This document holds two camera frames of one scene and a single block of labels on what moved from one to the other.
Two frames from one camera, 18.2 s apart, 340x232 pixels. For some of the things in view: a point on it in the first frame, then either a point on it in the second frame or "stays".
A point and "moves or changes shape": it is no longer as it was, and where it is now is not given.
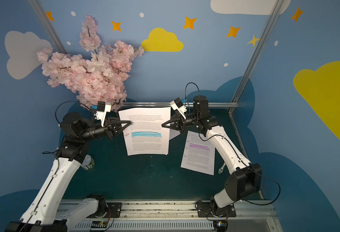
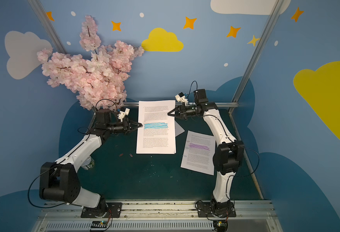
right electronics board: x=220 y=225 stays
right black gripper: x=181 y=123 to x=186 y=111
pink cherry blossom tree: x=99 y=75 stays
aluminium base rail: x=180 y=216 stays
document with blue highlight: x=146 y=135 moves or changes shape
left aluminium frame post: x=40 y=10 stays
